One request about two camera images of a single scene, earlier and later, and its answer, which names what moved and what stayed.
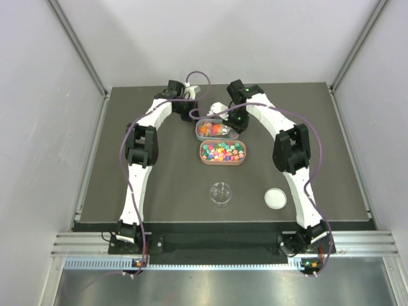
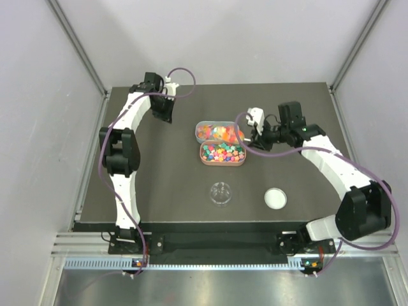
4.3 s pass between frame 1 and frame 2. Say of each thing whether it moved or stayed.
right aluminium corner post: stayed
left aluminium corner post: stayed
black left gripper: moved
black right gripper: moved
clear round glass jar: stayed
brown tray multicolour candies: stayed
